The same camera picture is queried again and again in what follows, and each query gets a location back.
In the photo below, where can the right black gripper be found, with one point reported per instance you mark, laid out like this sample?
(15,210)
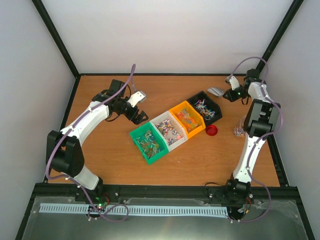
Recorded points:
(230,97)

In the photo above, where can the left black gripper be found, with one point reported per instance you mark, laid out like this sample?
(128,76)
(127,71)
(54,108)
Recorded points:
(137,120)

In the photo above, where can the metal scoop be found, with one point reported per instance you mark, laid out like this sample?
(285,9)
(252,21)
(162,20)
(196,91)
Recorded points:
(216,91)

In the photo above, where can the green candy bin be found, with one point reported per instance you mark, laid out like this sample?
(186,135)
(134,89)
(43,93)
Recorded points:
(149,142)

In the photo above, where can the white candy bin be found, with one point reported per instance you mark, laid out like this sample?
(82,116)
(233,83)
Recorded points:
(170,130)

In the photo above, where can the black candy bin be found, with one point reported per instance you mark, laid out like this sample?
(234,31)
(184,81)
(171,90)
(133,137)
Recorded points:
(206,107)

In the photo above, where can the clear plastic jar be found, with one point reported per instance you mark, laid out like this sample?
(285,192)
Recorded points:
(239,128)

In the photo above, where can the red jar lid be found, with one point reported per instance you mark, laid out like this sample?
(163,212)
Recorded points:
(211,130)

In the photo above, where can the orange candy bin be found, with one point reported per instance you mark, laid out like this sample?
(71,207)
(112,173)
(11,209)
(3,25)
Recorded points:
(190,120)

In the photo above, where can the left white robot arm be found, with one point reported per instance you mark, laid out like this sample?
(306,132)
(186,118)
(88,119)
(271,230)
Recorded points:
(64,148)

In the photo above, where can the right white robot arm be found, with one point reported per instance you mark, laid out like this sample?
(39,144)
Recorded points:
(260,122)

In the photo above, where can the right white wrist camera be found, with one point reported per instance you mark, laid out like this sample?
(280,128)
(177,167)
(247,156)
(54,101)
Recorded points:
(233,82)

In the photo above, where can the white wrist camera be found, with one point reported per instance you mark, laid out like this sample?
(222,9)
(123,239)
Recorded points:
(233,82)
(137,97)

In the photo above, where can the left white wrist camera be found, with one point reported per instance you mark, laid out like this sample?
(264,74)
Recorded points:
(137,97)

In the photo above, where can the light blue cable duct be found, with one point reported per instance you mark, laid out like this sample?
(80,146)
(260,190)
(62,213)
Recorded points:
(136,210)

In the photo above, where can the right black frame post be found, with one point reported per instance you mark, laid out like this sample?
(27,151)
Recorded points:
(279,33)

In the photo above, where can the black frame post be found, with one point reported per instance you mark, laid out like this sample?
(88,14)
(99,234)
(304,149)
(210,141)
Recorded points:
(279,33)
(47,20)

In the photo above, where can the left black frame post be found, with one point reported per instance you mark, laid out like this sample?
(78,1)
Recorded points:
(47,20)

